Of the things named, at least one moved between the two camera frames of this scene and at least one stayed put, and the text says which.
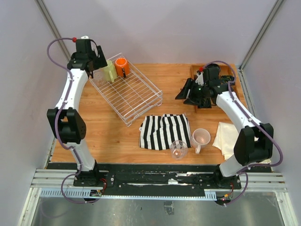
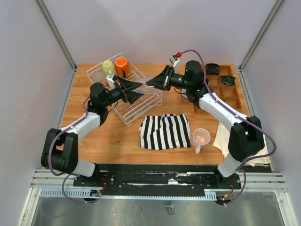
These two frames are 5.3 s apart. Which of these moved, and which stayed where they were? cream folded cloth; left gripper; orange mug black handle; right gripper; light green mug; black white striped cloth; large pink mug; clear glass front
Moved: left gripper; clear glass front; right gripper
Stayed: black white striped cloth; large pink mug; orange mug black handle; light green mug; cream folded cloth
